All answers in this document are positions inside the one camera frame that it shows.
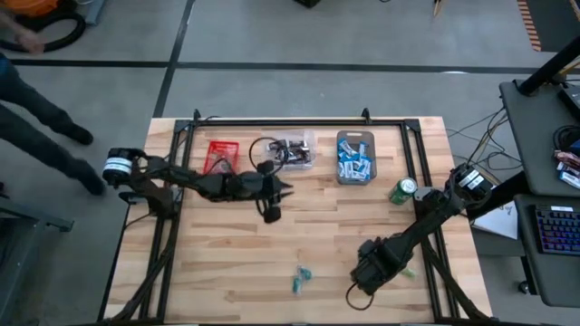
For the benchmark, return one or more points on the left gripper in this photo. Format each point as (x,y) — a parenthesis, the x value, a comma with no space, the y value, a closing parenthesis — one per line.
(267,190)

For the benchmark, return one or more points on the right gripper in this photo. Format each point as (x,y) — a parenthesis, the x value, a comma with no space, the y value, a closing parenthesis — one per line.
(383,258)

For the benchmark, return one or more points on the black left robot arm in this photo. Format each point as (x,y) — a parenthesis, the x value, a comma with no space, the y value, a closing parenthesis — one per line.
(181,179)

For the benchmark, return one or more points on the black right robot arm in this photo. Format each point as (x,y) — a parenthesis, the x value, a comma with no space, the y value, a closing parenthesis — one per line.
(430,217)

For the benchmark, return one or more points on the green wrapped candy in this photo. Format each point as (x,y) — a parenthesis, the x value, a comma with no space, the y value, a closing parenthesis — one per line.
(410,273)

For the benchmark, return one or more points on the teal wrapped candy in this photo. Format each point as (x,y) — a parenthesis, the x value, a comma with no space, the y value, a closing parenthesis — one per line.
(304,273)
(296,285)

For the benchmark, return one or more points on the spare candy pack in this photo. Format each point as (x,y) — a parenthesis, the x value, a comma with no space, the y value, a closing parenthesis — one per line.
(570,177)
(566,158)

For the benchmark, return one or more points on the clear plastic bin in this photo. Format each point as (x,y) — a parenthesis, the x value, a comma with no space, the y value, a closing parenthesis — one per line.
(267,136)

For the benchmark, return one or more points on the green soda can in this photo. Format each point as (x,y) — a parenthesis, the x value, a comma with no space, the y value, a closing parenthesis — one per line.
(403,191)

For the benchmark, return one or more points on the red plastic basket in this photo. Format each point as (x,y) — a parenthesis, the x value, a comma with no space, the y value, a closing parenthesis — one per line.
(220,149)

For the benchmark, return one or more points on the grey plastic bin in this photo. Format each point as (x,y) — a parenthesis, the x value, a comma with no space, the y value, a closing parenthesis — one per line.
(374,136)

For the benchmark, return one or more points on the white paper sheet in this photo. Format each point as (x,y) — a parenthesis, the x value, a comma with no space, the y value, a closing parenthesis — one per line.
(500,222)

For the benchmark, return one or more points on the black caster wheel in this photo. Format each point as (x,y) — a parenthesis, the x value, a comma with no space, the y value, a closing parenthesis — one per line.
(524,287)

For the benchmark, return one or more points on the grey desk top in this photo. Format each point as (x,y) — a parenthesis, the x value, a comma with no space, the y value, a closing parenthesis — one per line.
(553,280)
(530,136)

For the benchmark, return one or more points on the backlit black keyboard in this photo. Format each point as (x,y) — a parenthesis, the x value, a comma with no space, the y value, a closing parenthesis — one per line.
(558,228)

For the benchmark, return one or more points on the black equipment base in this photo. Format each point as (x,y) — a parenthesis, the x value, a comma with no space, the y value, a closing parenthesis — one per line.
(308,2)

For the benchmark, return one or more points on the grey metal side table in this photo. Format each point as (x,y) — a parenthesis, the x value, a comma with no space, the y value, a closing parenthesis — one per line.
(41,216)

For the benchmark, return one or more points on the black laptop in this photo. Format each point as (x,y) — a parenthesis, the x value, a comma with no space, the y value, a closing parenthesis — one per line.
(572,102)

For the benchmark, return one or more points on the person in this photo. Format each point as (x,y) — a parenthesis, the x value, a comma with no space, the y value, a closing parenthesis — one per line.
(31,136)

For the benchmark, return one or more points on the grey flat floor object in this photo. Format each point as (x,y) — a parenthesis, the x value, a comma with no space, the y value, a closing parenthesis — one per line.
(95,11)

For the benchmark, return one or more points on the person's hand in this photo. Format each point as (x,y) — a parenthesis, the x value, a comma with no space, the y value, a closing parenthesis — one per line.
(29,44)

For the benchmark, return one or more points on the black floor mat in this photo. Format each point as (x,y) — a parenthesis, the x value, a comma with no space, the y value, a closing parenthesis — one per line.
(562,22)

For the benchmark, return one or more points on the orange vacuum cleaner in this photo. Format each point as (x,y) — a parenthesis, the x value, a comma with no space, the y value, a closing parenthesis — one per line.
(29,5)

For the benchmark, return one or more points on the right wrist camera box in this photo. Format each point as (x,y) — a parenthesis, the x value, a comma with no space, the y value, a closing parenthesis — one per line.
(362,280)

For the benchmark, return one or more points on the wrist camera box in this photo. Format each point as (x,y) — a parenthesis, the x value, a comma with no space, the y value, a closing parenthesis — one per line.
(362,280)
(247,185)

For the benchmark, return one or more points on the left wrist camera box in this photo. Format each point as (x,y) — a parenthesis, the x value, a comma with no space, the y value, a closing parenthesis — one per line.
(247,185)

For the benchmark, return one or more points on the black diagonal post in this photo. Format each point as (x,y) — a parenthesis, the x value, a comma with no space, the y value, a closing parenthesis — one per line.
(550,68)

